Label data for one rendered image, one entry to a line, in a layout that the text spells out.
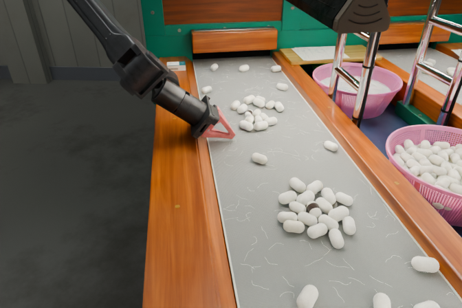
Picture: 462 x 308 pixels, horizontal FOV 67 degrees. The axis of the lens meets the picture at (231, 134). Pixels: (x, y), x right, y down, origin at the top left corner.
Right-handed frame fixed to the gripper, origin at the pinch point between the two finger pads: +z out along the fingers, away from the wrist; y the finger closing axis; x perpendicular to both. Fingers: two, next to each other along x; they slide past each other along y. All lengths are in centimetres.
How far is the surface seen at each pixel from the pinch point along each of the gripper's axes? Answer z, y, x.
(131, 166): 14, 98, 85
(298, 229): 5.4, -30.0, -3.7
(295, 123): 14.7, 6.0, -9.7
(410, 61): 58, 45, -45
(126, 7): -32, 228, 41
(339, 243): 9.5, -33.9, -7.1
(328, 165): 15.8, -12.4, -10.4
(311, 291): 3.5, -41.3, -3.0
